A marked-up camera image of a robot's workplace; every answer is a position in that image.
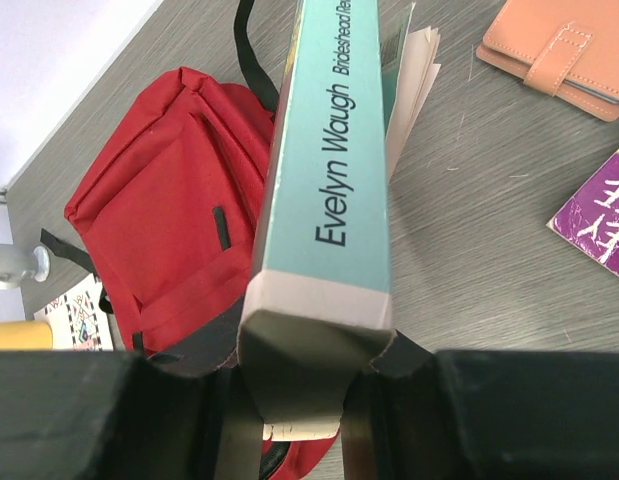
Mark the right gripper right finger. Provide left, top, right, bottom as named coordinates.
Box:
left=341, top=335, right=619, bottom=479

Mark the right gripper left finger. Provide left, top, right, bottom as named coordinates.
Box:
left=0, top=306, right=262, bottom=479

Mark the yellow paperback book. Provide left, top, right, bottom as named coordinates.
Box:
left=234, top=1, right=441, bottom=442

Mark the red backpack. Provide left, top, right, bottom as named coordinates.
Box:
left=38, top=0, right=335, bottom=480

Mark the purple treehouse book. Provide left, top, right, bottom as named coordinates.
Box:
left=547, top=148, right=619, bottom=278

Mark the patterned placemat cloth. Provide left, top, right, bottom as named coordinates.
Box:
left=34, top=274, right=114, bottom=351

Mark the yellow mug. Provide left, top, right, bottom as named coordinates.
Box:
left=0, top=321, right=53, bottom=351

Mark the light blue cup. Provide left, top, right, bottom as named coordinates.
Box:
left=0, top=244, right=50, bottom=290

